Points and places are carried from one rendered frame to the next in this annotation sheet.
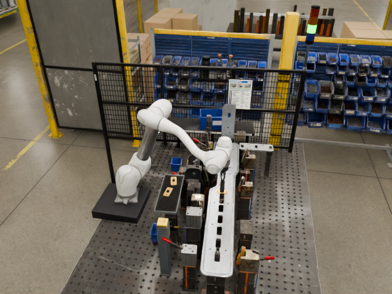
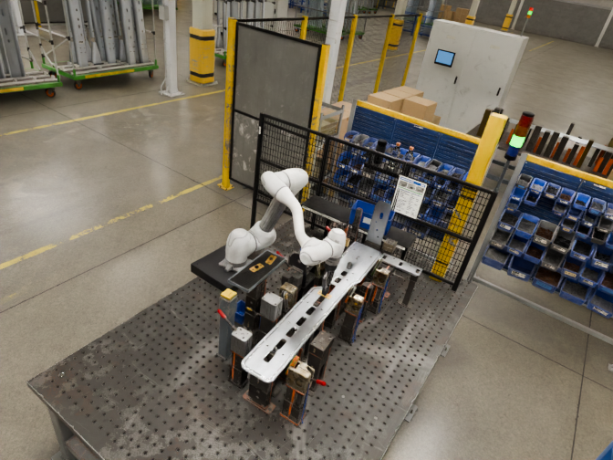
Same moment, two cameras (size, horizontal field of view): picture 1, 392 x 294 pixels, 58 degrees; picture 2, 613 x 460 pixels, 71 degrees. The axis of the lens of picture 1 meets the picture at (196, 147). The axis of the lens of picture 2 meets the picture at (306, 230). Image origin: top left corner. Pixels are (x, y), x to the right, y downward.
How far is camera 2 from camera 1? 0.67 m
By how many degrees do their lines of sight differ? 16
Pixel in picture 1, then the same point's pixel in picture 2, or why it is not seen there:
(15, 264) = (118, 293)
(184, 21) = (416, 106)
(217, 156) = (316, 245)
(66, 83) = (249, 134)
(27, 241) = (140, 277)
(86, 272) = (150, 318)
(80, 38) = (275, 89)
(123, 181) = (233, 244)
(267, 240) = (357, 372)
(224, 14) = (479, 112)
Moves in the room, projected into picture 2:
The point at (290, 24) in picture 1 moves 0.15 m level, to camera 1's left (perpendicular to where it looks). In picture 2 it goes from (491, 129) to (466, 122)
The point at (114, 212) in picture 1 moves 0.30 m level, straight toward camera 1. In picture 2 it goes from (212, 274) to (197, 303)
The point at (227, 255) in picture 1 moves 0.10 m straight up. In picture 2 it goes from (280, 360) to (282, 346)
